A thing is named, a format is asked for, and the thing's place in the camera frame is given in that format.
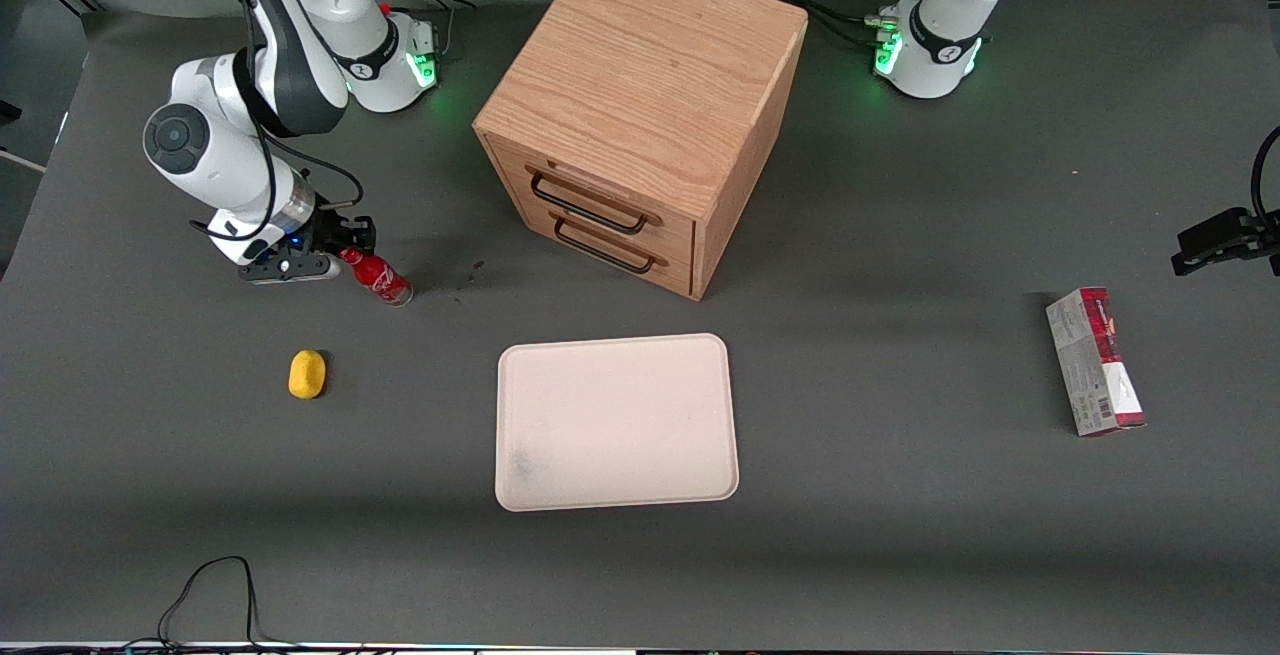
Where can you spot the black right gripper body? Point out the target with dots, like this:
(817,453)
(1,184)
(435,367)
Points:
(330,232)

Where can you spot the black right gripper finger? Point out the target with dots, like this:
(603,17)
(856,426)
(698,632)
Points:
(362,228)
(342,247)

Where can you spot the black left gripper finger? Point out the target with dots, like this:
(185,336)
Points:
(1212,240)

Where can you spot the red coke bottle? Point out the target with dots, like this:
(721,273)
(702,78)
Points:
(380,278)

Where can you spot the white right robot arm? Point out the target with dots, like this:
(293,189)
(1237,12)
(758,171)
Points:
(260,85)

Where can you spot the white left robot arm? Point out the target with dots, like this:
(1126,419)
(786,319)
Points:
(935,45)

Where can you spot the beige rectangular tray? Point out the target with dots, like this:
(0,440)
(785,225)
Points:
(615,423)

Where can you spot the yellow lemon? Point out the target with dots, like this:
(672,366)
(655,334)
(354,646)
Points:
(307,374)

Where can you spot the red plaid cardboard box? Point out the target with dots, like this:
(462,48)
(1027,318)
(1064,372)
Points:
(1096,363)

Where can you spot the wooden drawer front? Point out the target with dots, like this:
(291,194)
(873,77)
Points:
(600,197)
(640,257)

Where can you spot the wooden drawer cabinet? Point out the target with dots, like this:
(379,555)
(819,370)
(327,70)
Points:
(650,85)

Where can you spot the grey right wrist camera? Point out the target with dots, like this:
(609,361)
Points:
(290,268)

